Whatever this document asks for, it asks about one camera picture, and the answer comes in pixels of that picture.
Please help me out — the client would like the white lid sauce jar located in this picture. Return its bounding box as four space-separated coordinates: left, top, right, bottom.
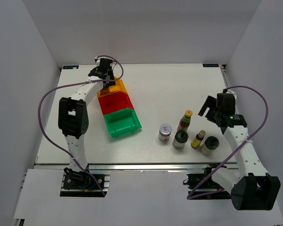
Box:
158 124 172 142

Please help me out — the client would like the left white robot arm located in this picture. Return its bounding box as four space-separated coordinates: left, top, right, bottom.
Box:
58 56 115 188

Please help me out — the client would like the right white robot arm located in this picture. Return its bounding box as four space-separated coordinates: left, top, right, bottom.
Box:
198 93 281 210

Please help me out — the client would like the yellow plastic bin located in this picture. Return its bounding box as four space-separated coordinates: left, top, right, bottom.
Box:
97 79 127 98

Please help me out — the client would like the red plastic bin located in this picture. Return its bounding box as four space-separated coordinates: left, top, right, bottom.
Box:
98 91 134 115

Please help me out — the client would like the black lid white spice jar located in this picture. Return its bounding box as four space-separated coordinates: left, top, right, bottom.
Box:
200 136 219 156

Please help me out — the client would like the green label sauce bottle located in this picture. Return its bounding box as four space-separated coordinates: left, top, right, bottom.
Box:
177 110 193 131

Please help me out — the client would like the yellow label small bottle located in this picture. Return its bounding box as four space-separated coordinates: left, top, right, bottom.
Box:
191 130 206 148

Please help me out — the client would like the right blue table sticker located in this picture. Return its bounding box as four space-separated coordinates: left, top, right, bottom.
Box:
202 63 219 68

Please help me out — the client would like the blue table sticker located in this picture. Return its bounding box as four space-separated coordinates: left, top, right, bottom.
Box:
62 65 79 70
202 63 219 68

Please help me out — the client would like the black lid spice grinder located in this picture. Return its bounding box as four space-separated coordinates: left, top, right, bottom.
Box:
172 130 189 149

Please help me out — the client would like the left blue table sticker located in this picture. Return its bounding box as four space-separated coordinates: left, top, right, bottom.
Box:
62 65 79 70

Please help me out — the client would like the green plastic bin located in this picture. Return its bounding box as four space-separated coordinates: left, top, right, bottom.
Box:
103 108 142 138

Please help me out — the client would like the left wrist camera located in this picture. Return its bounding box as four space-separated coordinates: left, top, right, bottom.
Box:
94 56 114 68

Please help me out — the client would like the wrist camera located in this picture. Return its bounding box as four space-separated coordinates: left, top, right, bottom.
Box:
223 89 237 99
94 56 114 68

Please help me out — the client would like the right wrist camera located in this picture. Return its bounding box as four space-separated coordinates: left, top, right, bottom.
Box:
223 89 237 99

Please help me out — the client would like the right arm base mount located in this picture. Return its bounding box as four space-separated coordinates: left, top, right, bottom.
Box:
183 164 232 200

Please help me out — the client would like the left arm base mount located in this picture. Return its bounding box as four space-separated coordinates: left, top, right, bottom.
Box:
60 168 109 198

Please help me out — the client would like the aluminium table frame rail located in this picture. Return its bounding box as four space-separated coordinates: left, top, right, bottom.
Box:
33 163 238 170

